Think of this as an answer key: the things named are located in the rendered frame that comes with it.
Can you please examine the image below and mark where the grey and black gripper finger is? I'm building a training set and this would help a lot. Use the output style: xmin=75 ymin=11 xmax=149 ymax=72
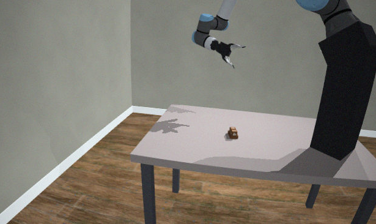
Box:
xmin=228 ymin=43 xmax=246 ymax=49
xmin=222 ymin=55 xmax=234 ymax=68

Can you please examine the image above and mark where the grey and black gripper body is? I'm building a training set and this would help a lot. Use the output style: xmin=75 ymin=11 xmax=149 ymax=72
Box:
xmin=210 ymin=40 xmax=231 ymax=56

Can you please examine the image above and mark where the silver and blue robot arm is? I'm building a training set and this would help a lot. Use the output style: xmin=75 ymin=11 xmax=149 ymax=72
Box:
xmin=192 ymin=0 xmax=362 ymax=51

